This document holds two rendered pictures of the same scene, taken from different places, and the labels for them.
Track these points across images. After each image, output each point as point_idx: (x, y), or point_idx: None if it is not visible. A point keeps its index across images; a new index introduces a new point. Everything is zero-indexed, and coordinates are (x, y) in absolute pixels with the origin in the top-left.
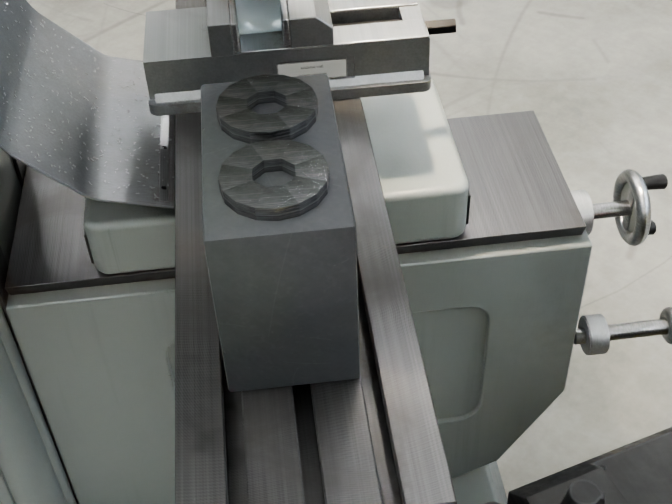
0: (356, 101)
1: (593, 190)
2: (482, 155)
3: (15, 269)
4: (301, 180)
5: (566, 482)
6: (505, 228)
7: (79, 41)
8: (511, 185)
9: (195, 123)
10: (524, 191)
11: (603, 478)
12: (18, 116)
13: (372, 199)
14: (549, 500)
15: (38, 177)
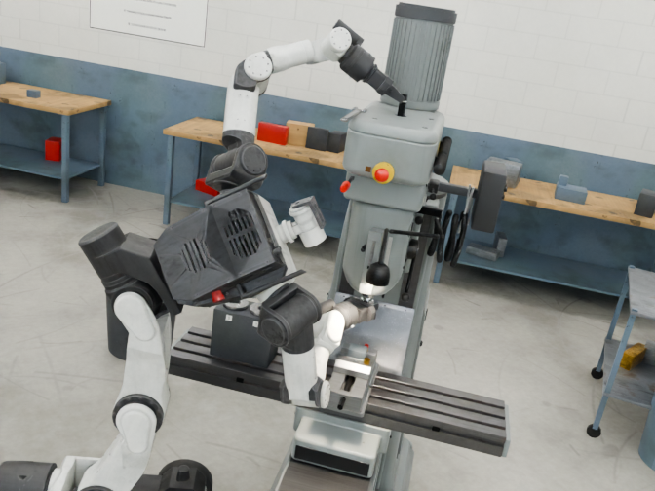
0: None
1: None
2: (337, 484)
3: None
4: (230, 303)
5: (194, 478)
6: (289, 471)
7: (402, 362)
8: (313, 483)
9: (331, 362)
10: (307, 485)
11: (188, 487)
12: (346, 333)
13: (271, 377)
14: (191, 472)
15: None
